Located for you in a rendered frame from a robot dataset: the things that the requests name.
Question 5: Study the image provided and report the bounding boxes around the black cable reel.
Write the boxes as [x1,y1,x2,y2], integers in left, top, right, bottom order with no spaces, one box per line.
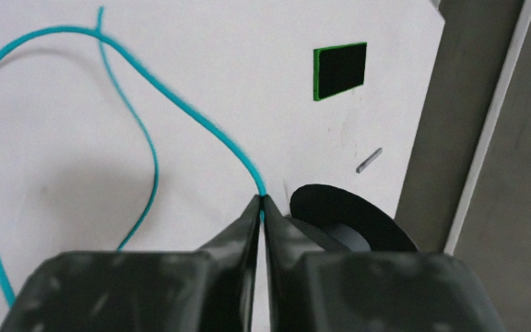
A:
[284,184,421,252]

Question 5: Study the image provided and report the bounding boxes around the teal cable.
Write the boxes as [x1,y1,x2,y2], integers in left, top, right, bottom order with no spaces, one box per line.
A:
[0,7,265,305]

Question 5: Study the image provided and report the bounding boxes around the grey flat bar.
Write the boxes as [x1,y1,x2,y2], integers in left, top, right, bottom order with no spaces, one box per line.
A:
[356,147,383,173]

